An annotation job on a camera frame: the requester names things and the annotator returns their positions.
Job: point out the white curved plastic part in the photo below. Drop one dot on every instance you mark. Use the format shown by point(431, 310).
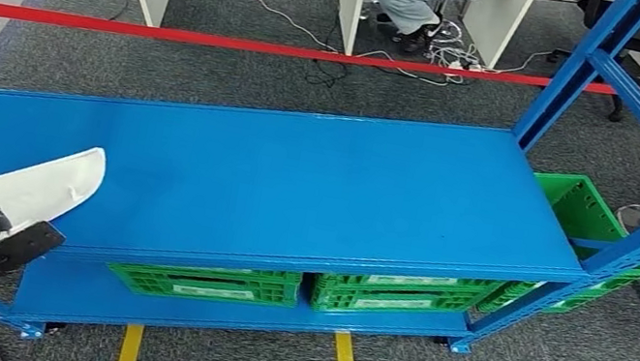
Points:
point(32, 189)

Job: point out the red barrier belt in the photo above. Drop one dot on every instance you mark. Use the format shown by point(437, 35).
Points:
point(188, 38)

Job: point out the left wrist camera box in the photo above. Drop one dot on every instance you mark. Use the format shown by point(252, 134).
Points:
point(15, 251)

